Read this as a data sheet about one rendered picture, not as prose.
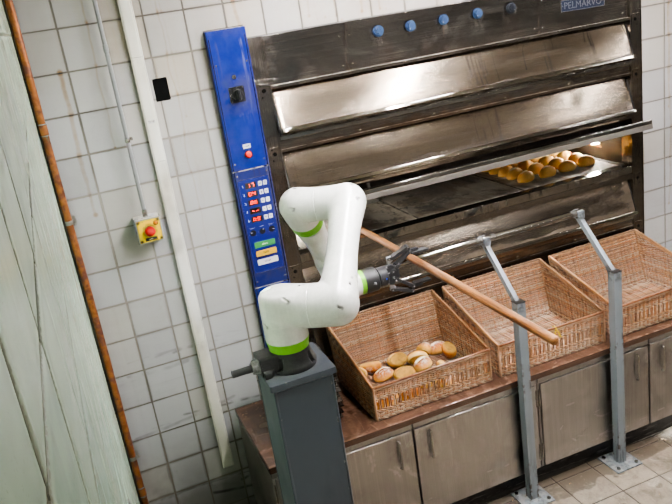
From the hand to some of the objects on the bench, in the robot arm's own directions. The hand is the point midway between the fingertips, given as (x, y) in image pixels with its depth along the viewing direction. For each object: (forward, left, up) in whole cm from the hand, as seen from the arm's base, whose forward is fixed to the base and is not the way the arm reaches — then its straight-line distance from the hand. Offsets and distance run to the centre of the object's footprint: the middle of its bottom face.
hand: (424, 264), depth 292 cm
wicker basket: (+119, +26, -62) cm, 137 cm away
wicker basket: (0, +27, -62) cm, 68 cm away
